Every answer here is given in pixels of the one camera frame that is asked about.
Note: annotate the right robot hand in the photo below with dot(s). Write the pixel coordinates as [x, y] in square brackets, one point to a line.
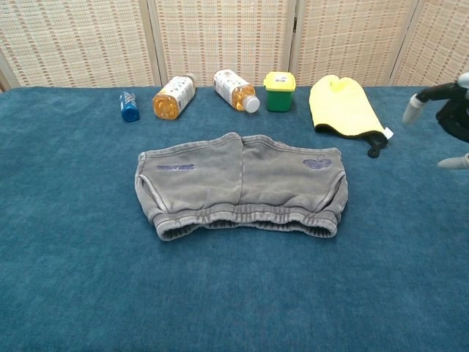
[448, 106]

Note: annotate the grey shorts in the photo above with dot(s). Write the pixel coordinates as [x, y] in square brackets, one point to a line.
[220, 183]

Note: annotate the orange drink bottle white cap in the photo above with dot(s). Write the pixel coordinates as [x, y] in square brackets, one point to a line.
[236, 91]

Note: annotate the blue bottle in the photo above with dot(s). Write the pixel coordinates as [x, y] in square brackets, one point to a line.
[129, 106]

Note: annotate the green bin yellow lid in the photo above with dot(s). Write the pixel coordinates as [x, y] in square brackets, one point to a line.
[280, 91]

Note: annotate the yellow oven mitt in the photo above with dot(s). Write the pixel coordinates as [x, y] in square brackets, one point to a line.
[342, 106]

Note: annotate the woven folding screen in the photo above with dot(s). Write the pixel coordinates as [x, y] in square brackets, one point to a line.
[220, 40]

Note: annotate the blue table cloth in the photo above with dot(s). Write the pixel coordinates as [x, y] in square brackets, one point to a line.
[73, 238]

